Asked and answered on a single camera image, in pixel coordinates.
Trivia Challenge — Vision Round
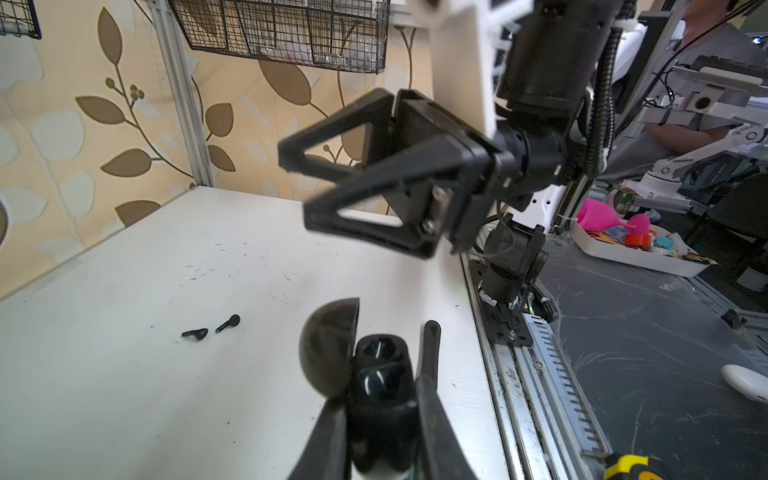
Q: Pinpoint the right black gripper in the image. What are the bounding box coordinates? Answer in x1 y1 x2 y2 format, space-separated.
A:
278 88 566 259

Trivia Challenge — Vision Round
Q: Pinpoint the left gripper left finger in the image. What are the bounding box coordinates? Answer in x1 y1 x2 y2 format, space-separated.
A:
288 396 351 480

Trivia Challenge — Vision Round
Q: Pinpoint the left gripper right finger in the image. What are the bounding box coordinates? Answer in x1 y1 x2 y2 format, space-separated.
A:
415 320 476 479

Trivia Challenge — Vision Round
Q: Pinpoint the black round charging case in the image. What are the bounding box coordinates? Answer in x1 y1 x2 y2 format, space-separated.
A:
299 298 419 479

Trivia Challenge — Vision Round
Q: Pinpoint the black earbud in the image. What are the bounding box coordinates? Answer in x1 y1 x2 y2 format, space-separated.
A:
215 314 241 333
181 328 209 341

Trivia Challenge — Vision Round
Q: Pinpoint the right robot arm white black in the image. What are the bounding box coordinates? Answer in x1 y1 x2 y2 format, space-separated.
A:
278 1 636 346

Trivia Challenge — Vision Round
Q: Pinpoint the yellow black tape measure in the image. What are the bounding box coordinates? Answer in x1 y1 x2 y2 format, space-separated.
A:
603 452 671 480

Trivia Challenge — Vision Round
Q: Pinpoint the pink plastic funnel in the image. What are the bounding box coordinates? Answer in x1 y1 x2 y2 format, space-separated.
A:
577 198 651 235

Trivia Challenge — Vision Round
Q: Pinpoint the white parts tray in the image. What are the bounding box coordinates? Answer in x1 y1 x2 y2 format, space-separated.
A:
570 224 708 278

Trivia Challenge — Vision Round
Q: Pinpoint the white object on floor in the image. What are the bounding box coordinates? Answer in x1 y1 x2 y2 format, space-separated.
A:
721 364 768 403

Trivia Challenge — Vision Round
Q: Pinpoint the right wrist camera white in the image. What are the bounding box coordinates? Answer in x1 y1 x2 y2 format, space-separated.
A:
406 0 534 138

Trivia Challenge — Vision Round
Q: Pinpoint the right wire basket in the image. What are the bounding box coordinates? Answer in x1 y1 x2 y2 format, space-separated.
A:
169 0 390 74

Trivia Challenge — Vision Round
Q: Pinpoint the wire basket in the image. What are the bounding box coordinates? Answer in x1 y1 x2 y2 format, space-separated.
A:
169 0 390 74
0 0 42 40

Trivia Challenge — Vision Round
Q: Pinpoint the back wire basket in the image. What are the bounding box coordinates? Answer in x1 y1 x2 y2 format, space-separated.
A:
0 0 42 40

